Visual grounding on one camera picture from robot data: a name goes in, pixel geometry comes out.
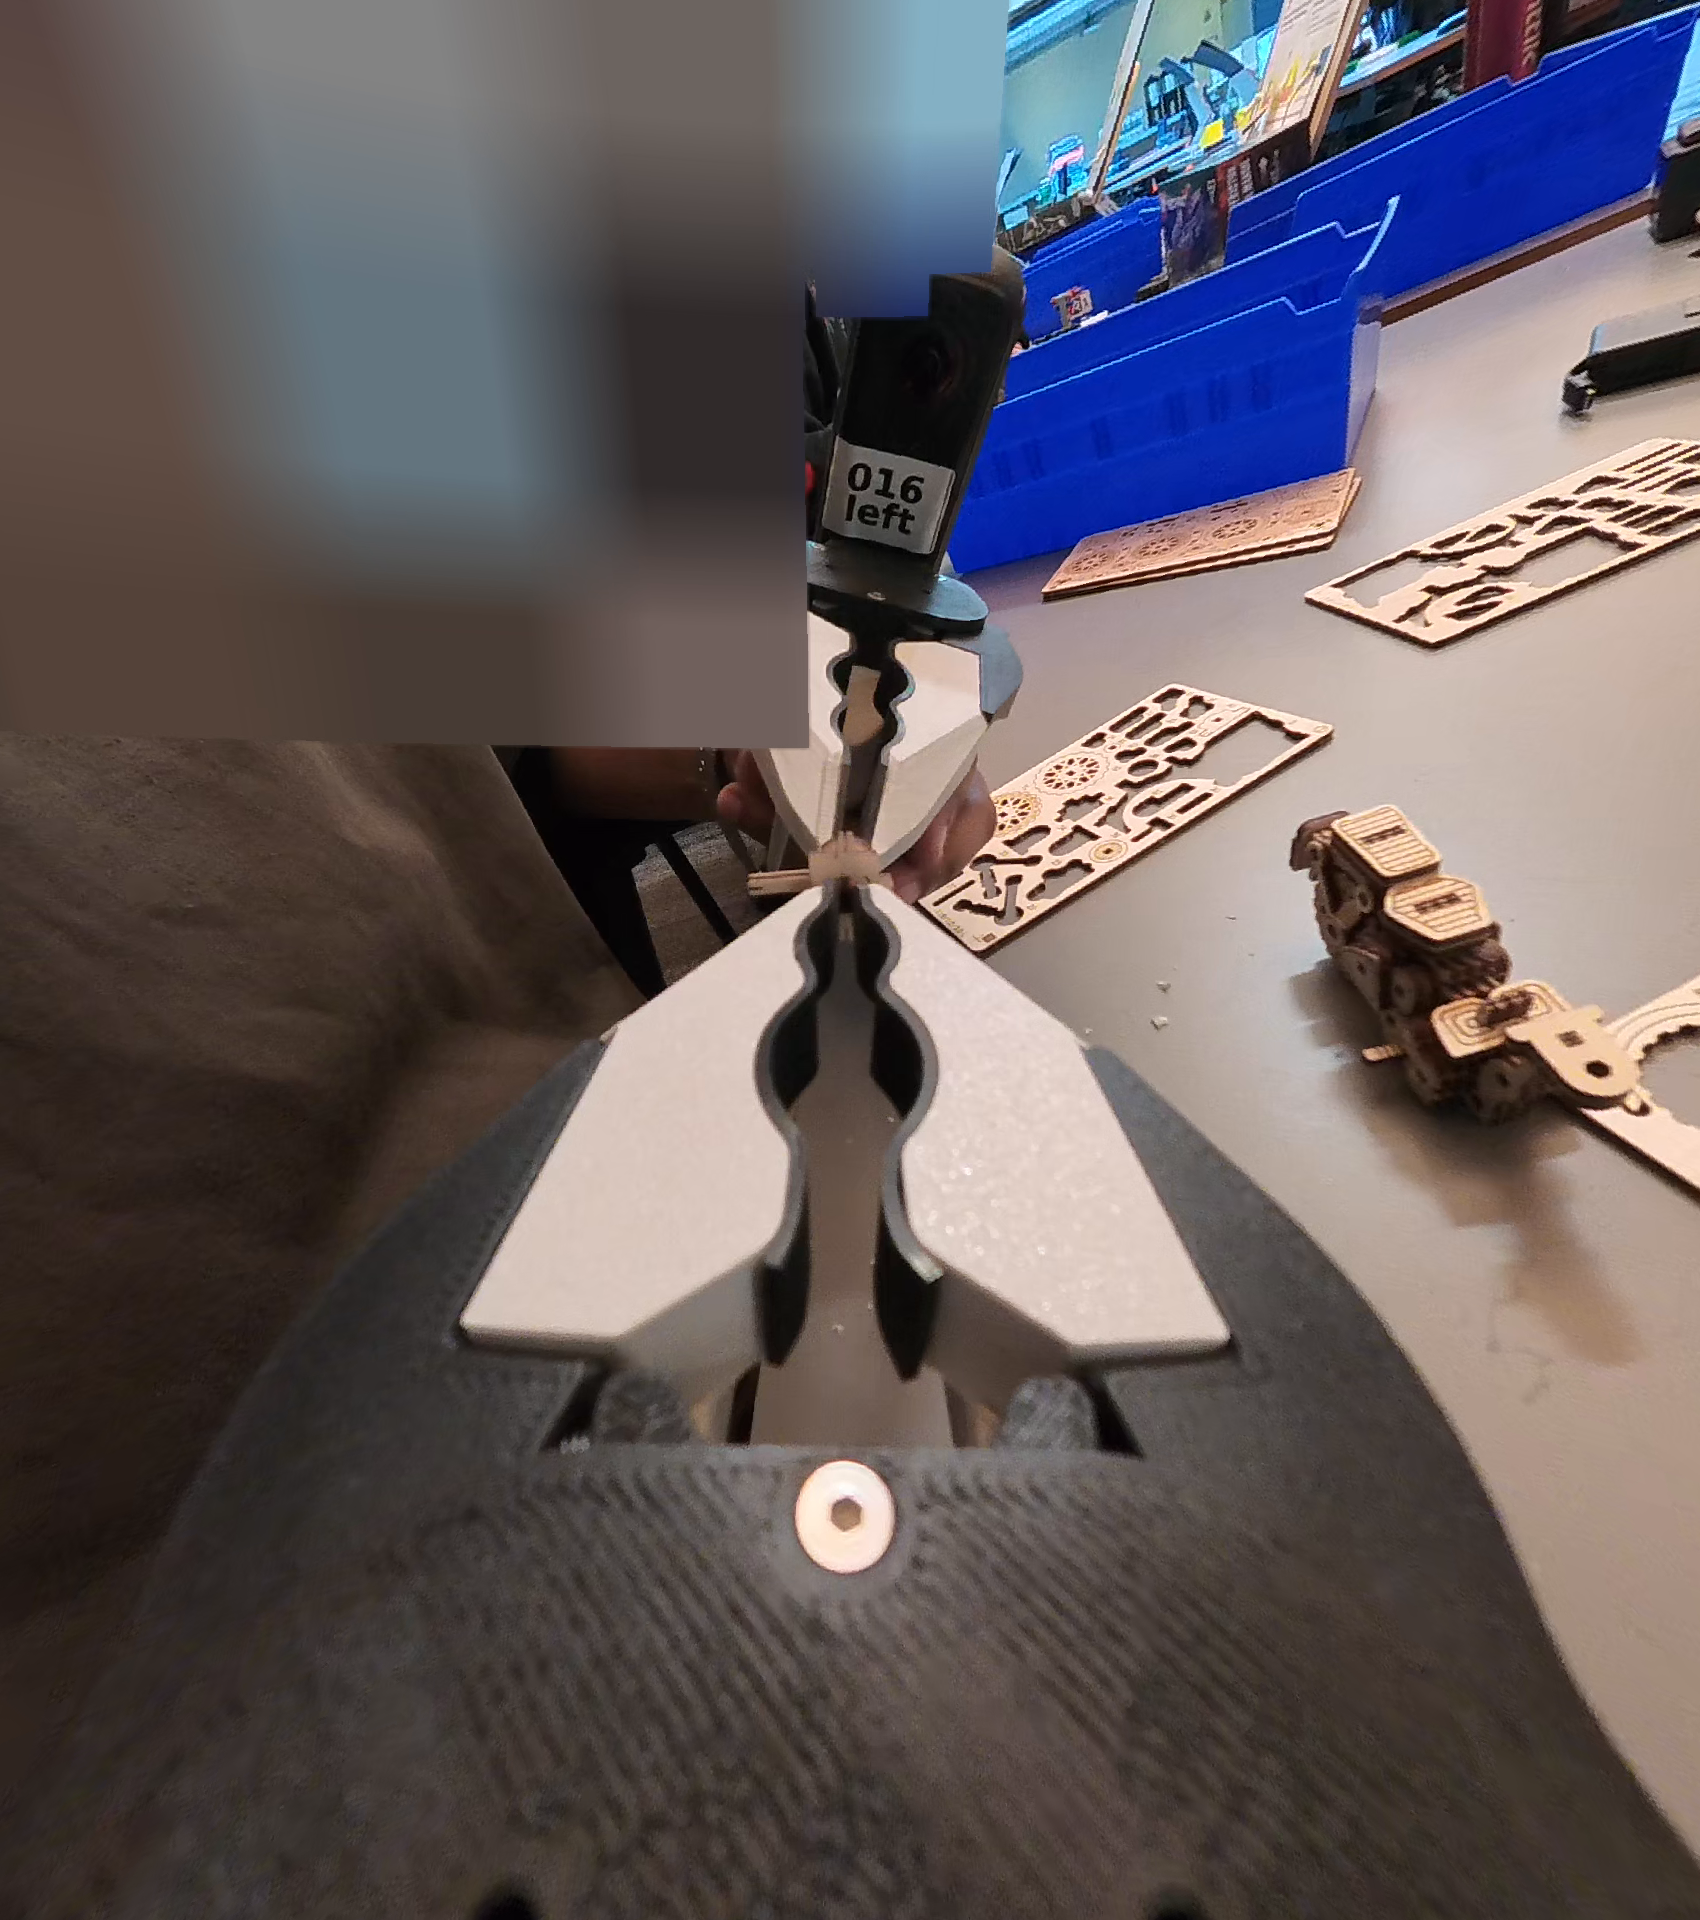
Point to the wooden sheet with round holes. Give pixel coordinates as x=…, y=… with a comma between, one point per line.
x=1690, y=1161

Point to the blue plastic bin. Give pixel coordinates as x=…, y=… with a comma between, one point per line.
x=1090, y=254
x=1165, y=435
x=1511, y=134

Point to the leaning wooden framed board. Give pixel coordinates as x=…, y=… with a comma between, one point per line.
x=1286, y=89

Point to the person's left hand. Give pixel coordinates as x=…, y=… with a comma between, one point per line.
x=959, y=855

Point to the black flat bar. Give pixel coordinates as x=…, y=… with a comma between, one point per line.
x=1690, y=342

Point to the grey desk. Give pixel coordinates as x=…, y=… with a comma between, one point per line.
x=1540, y=750

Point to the dark red box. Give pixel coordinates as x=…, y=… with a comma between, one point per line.
x=1511, y=47

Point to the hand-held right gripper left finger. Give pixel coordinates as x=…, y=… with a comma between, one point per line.
x=597, y=1200

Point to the dark printed package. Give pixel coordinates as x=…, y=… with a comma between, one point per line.
x=1192, y=225

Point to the wooden sheet with large cutouts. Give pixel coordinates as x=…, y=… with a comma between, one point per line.
x=1353, y=599

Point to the black chair base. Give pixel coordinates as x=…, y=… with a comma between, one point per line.
x=633, y=900

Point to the wooden puzzle sheet with gears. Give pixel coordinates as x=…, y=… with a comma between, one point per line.
x=1061, y=774

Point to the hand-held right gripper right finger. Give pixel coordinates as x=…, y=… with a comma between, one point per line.
x=1073, y=1200

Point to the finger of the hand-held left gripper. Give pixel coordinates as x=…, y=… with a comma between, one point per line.
x=939, y=734
x=807, y=795

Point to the stack of wooden sheets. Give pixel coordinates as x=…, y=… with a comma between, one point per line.
x=1210, y=533

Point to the wooden model motorcycle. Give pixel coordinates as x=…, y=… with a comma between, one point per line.
x=1405, y=930

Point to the small wooden cross part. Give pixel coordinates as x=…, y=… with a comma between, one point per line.
x=838, y=858

